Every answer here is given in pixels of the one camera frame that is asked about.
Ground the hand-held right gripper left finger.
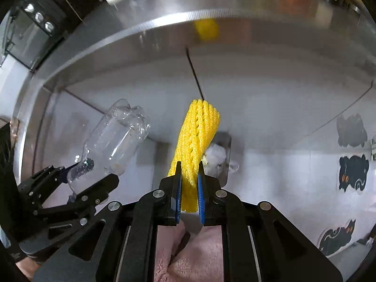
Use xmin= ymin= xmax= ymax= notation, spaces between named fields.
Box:
xmin=34 ymin=161 xmax=183 ymax=282

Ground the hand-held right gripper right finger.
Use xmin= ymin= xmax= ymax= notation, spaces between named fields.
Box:
xmin=197 ymin=163 xmax=343 ymax=282

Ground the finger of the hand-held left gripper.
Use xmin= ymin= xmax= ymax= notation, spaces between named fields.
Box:
xmin=35 ymin=173 xmax=120 ymax=230
xmin=18 ymin=159 xmax=95 ymax=210

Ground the grey square trash bin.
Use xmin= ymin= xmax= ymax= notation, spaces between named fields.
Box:
xmin=203 ymin=132 xmax=240 ymax=187

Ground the clear plastic bottle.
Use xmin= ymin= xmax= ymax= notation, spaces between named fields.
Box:
xmin=67 ymin=98 xmax=151 ymax=203

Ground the yellow foam fruit net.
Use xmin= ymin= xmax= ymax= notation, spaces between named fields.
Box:
xmin=167 ymin=99 xmax=222 ymax=213

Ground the white crumpled paper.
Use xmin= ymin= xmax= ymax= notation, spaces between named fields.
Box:
xmin=204 ymin=143 xmax=240 ymax=174

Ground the pink fleece clothing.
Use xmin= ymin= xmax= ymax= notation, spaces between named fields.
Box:
xmin=154 ymin=220 xmax=225 ymax=282

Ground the black cat floor sticker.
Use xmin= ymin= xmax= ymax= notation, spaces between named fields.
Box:
xmin=338 ymin=154 xmax=370 ymax=193
xmin=319 ymin=219 xmax=358 ymax=257

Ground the black toaster oven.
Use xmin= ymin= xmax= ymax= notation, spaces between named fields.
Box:
xmin=0 ymin=0 xmax=102 ymax=71

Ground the grey cat floor sticker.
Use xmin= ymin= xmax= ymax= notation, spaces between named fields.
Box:
xmin=336 ymin=114 xmax=368 ymax=148

